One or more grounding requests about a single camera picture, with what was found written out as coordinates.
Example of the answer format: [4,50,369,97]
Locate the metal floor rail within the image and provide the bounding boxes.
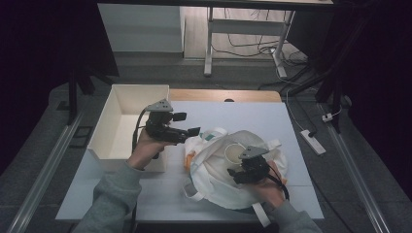
[319,103,393,233]
[6,111,86,233]

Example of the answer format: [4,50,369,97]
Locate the white cabinet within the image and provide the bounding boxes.
[97,3,186,53]

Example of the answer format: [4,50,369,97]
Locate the black power strip cable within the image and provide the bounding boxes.
[288,93,320,138]

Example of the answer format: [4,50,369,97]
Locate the hand-held gripper black cable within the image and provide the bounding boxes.
[266,164,291,202]
[131,108,151,157]

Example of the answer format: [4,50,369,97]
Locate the white tote bag coloured patches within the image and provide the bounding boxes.
[183,126,290,228]

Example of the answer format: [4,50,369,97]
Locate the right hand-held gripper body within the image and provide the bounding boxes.
[238,145,272,186]

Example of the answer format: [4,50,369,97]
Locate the left hand-held gripper black cable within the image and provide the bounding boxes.
[131,108,151,157]

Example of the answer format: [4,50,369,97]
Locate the black stand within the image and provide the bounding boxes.
[66,57,115,125]
[288,18,367,134]

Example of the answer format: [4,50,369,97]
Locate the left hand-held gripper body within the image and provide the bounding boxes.
[144,99,189,146]

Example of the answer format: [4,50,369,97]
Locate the white table mat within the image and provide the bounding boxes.
[55,100,325,224]

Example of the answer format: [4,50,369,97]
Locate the white cup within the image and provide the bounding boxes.
[223,142,247,167]

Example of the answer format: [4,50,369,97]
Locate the white desk frame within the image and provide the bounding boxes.
[203,6,296,79]

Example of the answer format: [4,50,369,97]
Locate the white power strip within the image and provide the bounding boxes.
[299,129,326,155]

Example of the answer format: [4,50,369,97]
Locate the white box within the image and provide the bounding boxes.
[86,83,172,173]

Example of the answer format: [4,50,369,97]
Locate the black floor plate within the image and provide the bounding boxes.
[69,125,95,150]

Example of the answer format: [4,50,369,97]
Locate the right hand-held gripper black cable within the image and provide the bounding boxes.
[266,164,291,202]

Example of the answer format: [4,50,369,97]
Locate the black floor cables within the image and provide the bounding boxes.
[212,9,309,61]

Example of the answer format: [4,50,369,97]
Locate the person's right hand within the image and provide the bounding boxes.
[254,176,287,210]

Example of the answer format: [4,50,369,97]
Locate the person's left hand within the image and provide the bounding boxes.
[126,128,170,171]

